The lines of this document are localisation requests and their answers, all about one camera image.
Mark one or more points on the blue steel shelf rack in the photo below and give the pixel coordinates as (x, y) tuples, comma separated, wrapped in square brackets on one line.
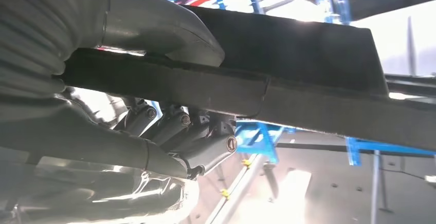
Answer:
[(327, 1), (262, 140)]

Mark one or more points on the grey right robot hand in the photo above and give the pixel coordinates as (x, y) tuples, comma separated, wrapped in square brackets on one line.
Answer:
[(68, 140)]

